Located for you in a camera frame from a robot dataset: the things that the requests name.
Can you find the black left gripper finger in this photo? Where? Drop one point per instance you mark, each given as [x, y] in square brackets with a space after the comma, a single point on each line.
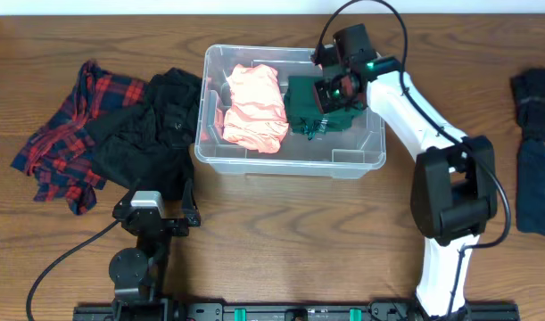
[125, 200]
[188, 204]

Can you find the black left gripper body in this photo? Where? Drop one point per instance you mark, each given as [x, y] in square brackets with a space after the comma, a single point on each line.
[156, 223]

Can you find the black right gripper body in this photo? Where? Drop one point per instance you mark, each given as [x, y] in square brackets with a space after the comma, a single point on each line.
[335, 92]

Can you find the dark green garment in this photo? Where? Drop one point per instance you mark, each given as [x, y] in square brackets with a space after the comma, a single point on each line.
[303, 114]

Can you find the salmon pink garment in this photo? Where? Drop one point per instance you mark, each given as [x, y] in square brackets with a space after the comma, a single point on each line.
[255, 119]

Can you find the black garment with grey stripe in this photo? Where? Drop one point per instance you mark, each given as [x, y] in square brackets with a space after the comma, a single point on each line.
[528, 90]

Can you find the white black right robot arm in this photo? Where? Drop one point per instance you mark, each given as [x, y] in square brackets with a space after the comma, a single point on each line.
[454, 188]

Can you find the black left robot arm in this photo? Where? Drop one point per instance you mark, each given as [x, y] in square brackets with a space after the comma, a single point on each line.
[138, 272]

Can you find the clear plastic storage bin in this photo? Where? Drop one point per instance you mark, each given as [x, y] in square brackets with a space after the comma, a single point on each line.
[347, 154]

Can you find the black crumpled garment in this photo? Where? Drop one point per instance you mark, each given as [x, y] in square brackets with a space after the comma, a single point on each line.
[146, 145]

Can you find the red navy plaid shirt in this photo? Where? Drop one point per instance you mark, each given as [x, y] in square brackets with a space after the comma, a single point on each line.
[59, 154]

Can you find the dark navy folded garment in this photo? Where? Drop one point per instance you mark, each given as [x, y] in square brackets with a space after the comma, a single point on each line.
[530, 202]

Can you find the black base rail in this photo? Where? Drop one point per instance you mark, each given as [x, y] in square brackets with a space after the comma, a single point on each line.
[299, 313]

